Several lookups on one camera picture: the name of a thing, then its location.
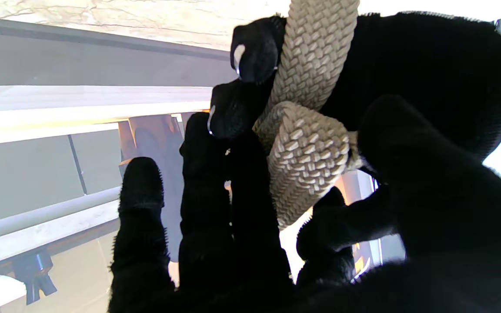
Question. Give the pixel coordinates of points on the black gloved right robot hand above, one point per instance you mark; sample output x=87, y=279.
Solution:
x=215, y=261

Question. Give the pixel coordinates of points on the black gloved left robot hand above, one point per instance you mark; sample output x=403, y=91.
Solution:
x=429, y=65

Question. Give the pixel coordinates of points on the beige woven belt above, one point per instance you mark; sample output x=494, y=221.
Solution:
x=311, y=143

